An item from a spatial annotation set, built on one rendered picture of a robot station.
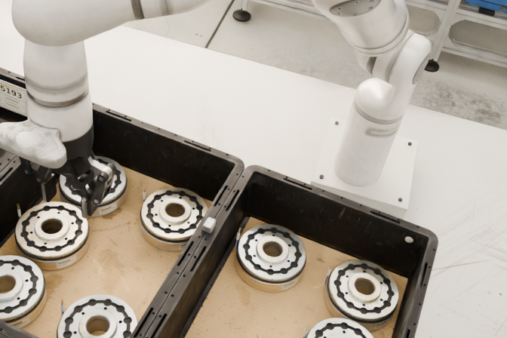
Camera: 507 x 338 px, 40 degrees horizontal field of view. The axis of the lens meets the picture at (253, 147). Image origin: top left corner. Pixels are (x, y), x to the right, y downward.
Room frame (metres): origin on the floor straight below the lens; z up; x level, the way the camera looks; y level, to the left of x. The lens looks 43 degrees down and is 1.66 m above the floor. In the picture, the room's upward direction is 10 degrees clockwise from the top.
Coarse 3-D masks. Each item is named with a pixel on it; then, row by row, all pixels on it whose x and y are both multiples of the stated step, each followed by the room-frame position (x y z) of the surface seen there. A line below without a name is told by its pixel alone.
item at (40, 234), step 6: (42, 216) 0.62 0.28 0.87; (48, 216) 0.62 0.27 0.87; (54, 216) 0.62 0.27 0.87; (60, 216) 0.63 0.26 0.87; (36, 222) 0.61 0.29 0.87; (42, 222) 0.61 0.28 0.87; (60, 222) 0.62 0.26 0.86; (66, 222) 0.62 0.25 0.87; (36, 228) 0.60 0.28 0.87; (66, 228) 0.61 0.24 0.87; (36, 234) 0.59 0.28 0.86; (42, 234) 0.59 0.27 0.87; (48, 234) 0.59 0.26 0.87; (54, 234) 0.59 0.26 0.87; (60, 234) 0.59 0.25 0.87; (66, 234) 0.60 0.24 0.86; (48, 240) 0.58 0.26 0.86; (54, 240) 0.59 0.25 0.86
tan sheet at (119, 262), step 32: (128, 192) 0.73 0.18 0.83; (96, 224) 0.65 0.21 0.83; (128, 224) 0.66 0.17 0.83; (0, 256) 0.57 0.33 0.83; (96, 256) 0.60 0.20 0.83; (128, 256) 0.61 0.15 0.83; (160, 256) 0.62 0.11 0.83; (64, 288) 0.53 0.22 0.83; (96, 288) 0.54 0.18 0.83; (128, 288) 0.55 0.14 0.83
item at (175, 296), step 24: (264, 168) 0.73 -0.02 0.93; (240, 192) 0.68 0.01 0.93; (312, 192) 0.70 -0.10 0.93; (384, 216) 0.68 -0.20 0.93; (432, 240) 0.65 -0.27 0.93; (192, 264) 0.54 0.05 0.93; (432, 264) 0.61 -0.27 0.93; (168, 312) 0.46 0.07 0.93; (408, 312) 0.53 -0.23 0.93; (144, 336) 0.42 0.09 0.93; (408, 336) 0.49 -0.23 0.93
